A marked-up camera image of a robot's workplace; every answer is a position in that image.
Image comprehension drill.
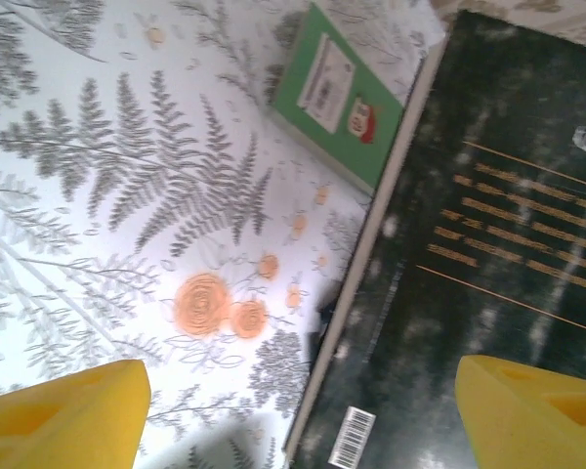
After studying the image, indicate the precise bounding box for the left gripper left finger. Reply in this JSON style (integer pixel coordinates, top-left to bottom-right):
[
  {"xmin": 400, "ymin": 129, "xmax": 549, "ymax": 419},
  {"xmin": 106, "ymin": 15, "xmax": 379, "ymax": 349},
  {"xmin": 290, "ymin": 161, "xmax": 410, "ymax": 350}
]
[{"xmin": 0, "ymin": 359, "xmax": 151, "ymax": 469}]

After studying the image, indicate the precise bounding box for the black book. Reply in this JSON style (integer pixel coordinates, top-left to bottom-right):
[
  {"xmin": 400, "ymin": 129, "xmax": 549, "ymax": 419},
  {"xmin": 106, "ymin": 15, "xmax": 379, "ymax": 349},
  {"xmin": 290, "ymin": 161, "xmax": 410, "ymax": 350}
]
[{"xmin": 282, "ymin": 9, "xmax": 586, "ymax": 469}]

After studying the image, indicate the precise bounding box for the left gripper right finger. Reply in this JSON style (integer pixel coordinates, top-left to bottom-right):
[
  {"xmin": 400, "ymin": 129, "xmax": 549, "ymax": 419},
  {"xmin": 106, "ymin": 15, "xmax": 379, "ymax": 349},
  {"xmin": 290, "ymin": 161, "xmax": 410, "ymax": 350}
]
[{"xmin": 453, "ymin": 354, "xmax": 586, "ymax": 469}]

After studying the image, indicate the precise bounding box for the green book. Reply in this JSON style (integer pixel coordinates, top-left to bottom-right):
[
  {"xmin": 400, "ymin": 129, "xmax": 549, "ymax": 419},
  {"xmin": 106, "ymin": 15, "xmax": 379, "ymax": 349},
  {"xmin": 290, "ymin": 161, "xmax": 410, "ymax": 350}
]
[{"xmin": 272, "ymin": 2, "xmax": 406, "ymax": 195}]

